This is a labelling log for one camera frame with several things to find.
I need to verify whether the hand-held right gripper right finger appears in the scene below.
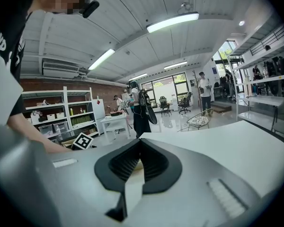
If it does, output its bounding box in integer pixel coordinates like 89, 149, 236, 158
132, 138, 275, 227

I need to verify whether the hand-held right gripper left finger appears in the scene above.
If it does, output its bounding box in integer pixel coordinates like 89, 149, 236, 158
0, 123, 142, 227

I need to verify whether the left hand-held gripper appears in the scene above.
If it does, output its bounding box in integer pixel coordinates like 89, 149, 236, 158
71, 132, 95, 150

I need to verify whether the person's left forearm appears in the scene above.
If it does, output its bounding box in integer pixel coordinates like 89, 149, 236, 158
6, 113, 72, 154

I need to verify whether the white refrigerator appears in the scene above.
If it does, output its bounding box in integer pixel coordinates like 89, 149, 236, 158
91, 98, 107, 134

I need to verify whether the small white work table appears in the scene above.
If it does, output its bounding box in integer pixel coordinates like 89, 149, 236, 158
100, 114, 131, 144

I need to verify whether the white storage shelf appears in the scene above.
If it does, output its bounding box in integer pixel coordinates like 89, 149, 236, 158
21, 86, 100, 142

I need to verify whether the wooden floor platform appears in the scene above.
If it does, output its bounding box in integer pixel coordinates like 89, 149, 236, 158
211, 101, 233, 114

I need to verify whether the black office chair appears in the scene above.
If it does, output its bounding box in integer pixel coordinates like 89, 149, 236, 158
159, 96, 173, 117
177, 92, 193, 114

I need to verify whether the wooden coat rack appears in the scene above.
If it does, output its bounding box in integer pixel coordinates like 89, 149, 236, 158
192, 70, 204, 114

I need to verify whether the white metal shelving rack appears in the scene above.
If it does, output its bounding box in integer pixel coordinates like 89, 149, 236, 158
226, 52, 284, 132

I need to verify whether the person's black printed T-shirt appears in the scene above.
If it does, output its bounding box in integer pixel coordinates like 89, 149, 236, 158
0, 0, 36, 118

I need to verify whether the wire frame chair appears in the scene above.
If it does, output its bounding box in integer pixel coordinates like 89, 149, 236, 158
186, 107, 214, 131

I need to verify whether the white wall air conditioner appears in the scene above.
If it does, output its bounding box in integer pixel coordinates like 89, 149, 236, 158
42, 61, 80, 79

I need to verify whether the black head-worn camera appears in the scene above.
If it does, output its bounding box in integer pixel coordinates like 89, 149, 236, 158
79, 0, 100, 19

